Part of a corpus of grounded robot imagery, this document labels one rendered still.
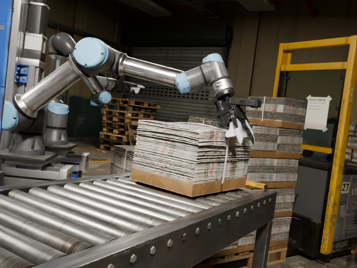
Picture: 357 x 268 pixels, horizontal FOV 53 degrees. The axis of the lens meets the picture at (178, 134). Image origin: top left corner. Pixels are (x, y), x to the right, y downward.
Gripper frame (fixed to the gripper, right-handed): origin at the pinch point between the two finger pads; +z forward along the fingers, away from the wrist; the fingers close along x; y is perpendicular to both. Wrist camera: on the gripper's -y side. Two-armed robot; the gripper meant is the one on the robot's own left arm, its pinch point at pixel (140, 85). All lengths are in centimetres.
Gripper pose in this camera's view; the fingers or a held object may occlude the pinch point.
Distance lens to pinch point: 251.8
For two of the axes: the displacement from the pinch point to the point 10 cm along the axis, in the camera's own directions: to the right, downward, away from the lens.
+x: 4.9, 2.4, -8.4
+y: -1.9, 9.7, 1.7
